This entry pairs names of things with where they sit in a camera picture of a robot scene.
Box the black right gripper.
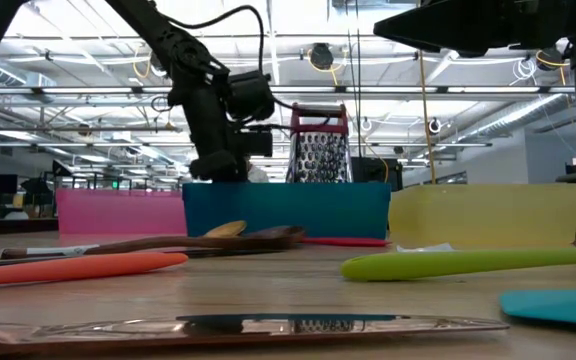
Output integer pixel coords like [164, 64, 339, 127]
[372, 0, 576, 59]

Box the dark wooden spoon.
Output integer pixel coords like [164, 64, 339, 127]
[0, 224, 307, 260]

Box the orange silicone spatula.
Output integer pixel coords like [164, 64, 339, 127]
[0, 251, 189, 289]

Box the blue silicone spatula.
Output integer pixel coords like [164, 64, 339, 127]
[498, 289, 576, 330]

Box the person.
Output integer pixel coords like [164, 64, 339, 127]
[245, 162, 271, 184]

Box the small gold spoon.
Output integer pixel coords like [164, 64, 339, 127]
[202, 219, 248, 239]

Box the blue plastic bin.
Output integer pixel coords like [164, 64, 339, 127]
[181, 182, 392, 240]

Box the red-trimmed steel box grater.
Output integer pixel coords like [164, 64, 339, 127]
[285, 103, 353, 184]

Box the black ceiling fixture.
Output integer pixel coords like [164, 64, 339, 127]
[535, 43, 565, 72]
[309, 43, 335, 72]

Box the pink plastic bin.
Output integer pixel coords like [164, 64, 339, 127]
[56, 188, 189, 236]

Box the black monitor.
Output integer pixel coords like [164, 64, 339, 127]
[352, 157, 403, 185]

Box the red silicone spatula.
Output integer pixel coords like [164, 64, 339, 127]
[300, 236, 392, 248]

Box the black office chair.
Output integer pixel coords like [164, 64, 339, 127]
[20, 177, 54, 211]

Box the yellow plastic bin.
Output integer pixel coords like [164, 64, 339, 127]
[387, 182, 576, 250]

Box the dark low table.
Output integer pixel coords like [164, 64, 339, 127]
[0, 217, 59, 236]

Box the green silicone spoon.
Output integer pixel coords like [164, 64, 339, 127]
[340, 243, 576, 283]

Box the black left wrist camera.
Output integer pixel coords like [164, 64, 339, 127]
[237, 125, 275, 159]

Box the black power cable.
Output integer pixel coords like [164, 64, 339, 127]
[345, 0, 364, 161]

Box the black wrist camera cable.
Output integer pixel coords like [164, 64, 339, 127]
[160, 4, 269, 76]

